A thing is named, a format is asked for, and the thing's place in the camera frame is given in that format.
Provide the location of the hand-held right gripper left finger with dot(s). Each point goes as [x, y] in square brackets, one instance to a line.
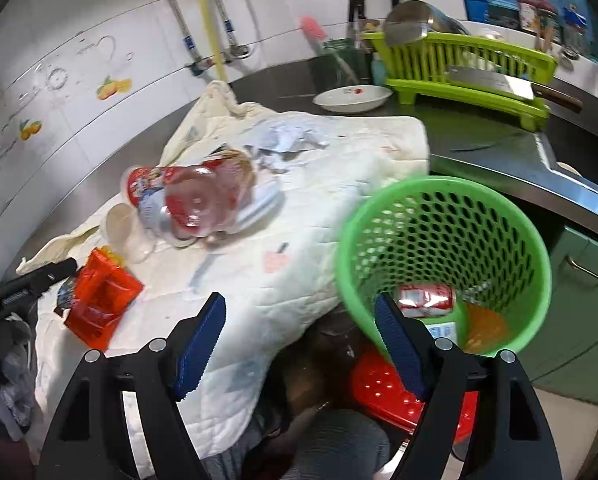
[199, 345]

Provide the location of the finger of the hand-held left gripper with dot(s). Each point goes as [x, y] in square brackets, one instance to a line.
[34, 285]

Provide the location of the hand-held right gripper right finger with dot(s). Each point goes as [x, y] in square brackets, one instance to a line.
[401, 345]

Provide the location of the red snack packet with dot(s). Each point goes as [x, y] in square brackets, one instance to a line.
[101, 300]

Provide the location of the green mesh basket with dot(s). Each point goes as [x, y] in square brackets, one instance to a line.
[351, 270]

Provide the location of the red label plastic cup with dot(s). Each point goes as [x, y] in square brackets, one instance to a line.
[194, 195]

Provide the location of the dark snack wrapper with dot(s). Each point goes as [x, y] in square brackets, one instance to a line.
[66, 300]

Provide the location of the small white packet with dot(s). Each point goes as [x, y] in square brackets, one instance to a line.
[441, 332]

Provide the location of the red drink can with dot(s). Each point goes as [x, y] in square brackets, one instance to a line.
[426, 300]

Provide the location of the red plastic stool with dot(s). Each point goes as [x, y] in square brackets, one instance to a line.
[384, 395]

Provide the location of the orange peel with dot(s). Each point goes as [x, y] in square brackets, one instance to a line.
[484, 327]

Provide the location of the grey cloth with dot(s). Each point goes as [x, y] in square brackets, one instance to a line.
[1, 385]

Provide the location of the clear plastic cup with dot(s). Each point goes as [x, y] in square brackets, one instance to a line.
[124, 230]

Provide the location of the white quilted blanket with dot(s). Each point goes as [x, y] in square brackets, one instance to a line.
[304, 240]

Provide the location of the green cabinet drawer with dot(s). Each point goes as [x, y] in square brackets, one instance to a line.
[579, 310]

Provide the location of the crumpled white paper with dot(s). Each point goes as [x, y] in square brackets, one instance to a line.
[289, 140]

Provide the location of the white ceramic bowl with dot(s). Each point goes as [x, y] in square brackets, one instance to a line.
[351, 100]

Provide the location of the teal bottle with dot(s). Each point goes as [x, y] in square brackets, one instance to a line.
[378, 70]

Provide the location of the green dish rack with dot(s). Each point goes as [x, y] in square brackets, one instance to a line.
[429, 60]

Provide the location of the dark green utensil holder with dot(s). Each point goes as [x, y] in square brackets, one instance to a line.
[339, 62]

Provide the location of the steel pot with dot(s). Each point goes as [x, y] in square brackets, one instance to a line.
[404, 25]

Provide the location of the pink brush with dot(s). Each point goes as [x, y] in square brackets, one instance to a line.
[313, 27]

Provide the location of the blue jar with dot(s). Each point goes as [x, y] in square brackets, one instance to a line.
[476, 5]

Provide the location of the red white bottle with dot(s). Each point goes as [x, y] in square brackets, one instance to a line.
[530, 12]

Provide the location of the wall water valve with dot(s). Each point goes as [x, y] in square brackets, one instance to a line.
[206, 64]

